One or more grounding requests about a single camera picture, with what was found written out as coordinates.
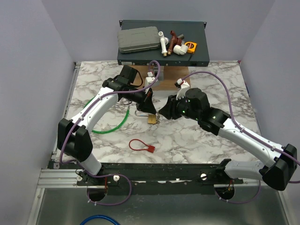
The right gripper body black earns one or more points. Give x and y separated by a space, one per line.
180 108

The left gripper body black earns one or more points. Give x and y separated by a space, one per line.
142 97

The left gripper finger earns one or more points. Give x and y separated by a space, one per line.
147 108
149 95

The brass padlock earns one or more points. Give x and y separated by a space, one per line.
151 118

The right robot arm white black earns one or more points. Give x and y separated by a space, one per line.
276 164

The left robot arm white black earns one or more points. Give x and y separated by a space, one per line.
74 134

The white pvc elbow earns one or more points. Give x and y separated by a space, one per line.
180 49

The grey metal stand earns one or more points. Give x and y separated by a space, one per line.
157 72

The wooden board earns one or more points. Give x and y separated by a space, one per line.
170 75

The white pvc pipe fitting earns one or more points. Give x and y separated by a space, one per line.
164 41

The grey plastic case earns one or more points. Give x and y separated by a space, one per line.
138 39

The brown pipe valve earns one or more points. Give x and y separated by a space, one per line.
175 40

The yellow tape measure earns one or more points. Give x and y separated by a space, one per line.
191 47

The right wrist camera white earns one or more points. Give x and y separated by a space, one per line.
183 86

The red cable seal lock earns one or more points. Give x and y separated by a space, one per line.
142 147

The black mounting rail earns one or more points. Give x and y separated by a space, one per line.
152 179

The aluminium extrusion rail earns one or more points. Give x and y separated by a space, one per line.
60 178

